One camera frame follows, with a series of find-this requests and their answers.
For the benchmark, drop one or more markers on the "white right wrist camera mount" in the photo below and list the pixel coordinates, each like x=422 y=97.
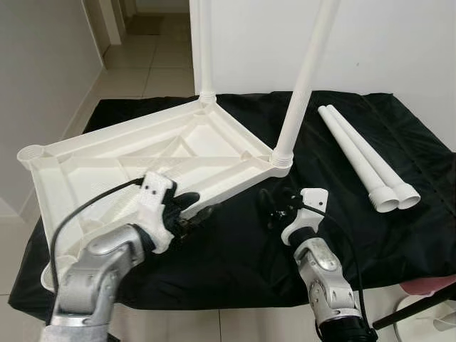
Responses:
x=313 y=201

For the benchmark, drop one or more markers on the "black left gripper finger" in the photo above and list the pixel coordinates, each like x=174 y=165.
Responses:
x=188 y=202
x=199 y=216

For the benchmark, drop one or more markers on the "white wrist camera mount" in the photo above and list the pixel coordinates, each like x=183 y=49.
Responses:
x=313 y=201
x=157 y=192

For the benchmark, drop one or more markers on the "white door frame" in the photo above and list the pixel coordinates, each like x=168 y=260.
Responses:
x=110 y=21

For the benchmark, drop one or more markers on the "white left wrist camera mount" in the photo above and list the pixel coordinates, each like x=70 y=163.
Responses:
x=157 y=192

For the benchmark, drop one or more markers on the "white plastic table leg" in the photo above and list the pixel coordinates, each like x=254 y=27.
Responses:
x=203 y=50
x=354 y=157
x=374 y=157
x=307 y=78

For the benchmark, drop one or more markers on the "white plastic table top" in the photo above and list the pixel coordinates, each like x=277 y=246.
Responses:
x=214 y=142

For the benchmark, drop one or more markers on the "black stand pole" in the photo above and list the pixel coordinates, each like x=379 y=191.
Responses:
x=413 y=308

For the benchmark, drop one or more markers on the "black table cloth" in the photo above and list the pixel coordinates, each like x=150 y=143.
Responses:
x=249 y=271

